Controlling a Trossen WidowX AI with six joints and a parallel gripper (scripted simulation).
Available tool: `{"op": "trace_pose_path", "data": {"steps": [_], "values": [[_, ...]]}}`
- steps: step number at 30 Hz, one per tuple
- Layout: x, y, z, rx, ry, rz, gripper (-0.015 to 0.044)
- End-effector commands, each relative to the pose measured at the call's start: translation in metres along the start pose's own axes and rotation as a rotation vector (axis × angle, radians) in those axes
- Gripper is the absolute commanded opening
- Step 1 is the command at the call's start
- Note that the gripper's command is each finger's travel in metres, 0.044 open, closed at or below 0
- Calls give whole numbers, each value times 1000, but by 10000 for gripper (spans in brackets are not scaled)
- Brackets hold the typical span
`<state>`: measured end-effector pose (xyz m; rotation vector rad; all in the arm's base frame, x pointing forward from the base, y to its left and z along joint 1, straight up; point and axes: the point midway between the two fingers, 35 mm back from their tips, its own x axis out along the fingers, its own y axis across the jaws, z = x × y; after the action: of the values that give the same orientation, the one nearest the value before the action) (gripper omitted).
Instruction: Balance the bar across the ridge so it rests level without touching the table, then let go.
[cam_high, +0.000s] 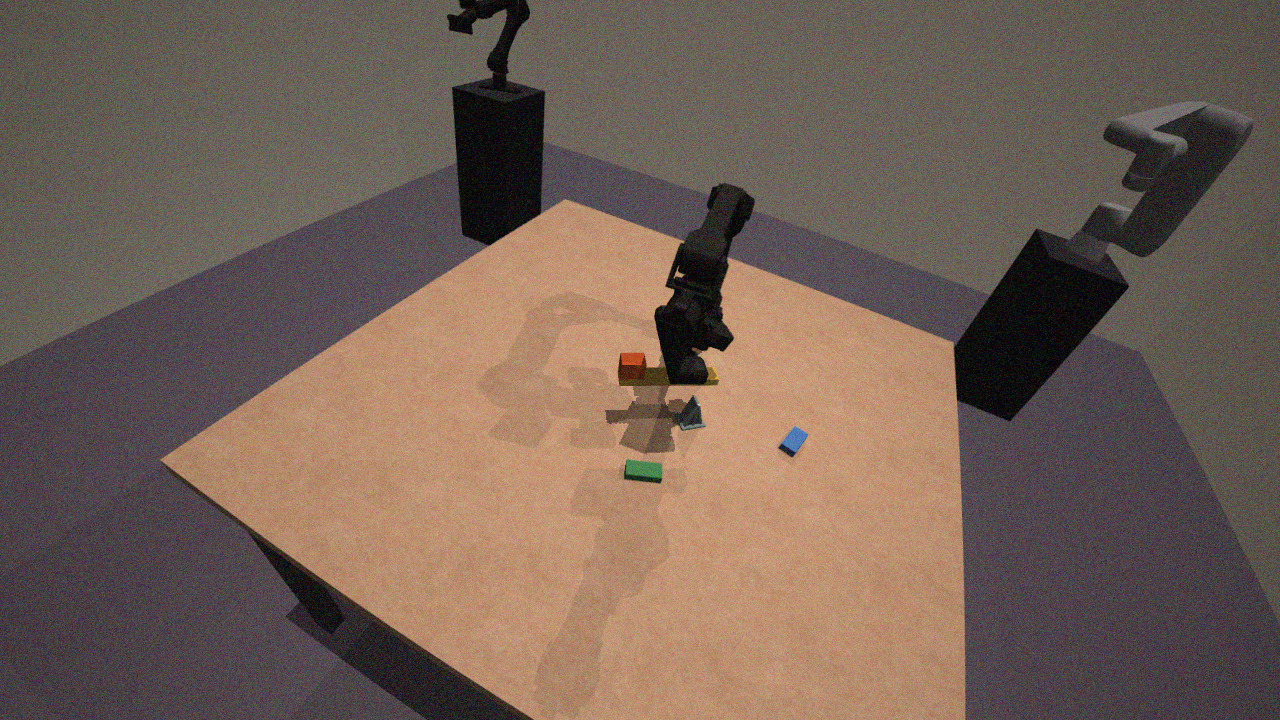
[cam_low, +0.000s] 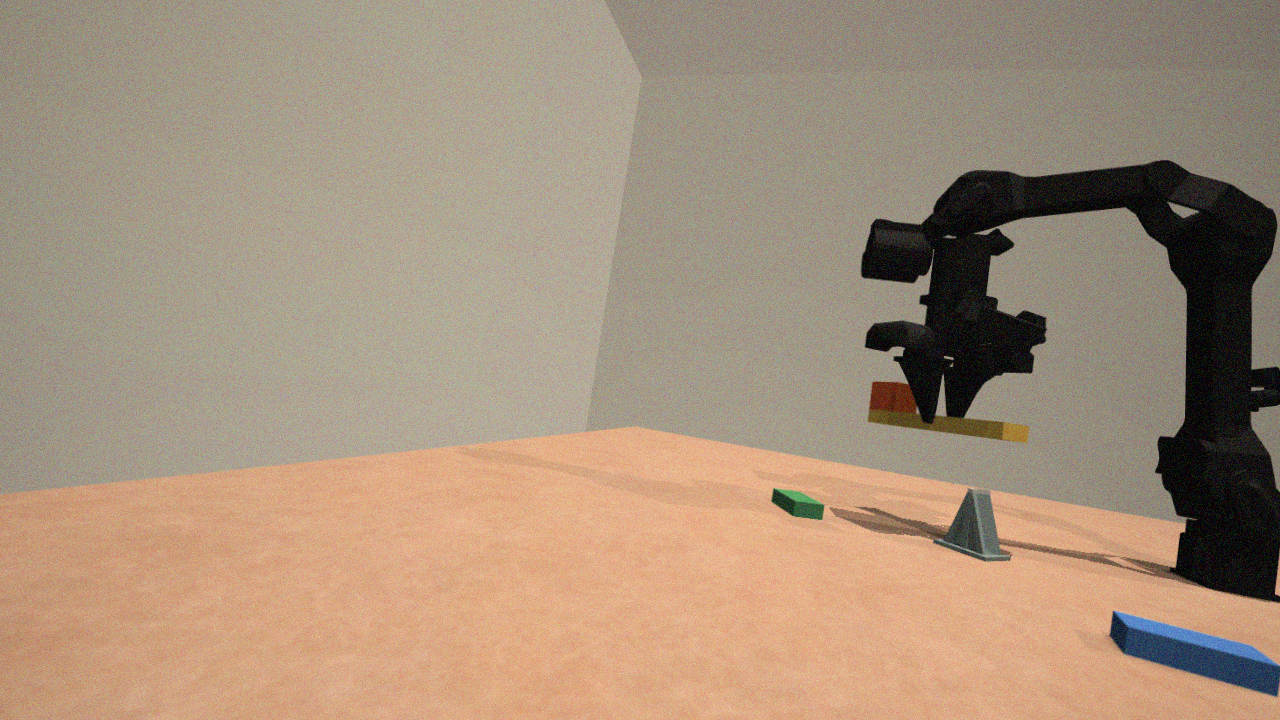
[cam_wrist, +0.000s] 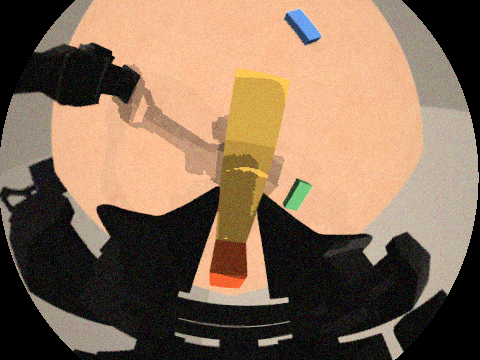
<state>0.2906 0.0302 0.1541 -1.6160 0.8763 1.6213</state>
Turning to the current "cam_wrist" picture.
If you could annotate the green rectangular block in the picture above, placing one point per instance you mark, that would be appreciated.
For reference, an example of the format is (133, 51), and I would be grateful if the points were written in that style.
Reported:
(296, 194)

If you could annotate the blue rectangular bar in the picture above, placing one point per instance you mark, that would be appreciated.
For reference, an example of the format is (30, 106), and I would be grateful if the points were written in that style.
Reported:
(302, 26)

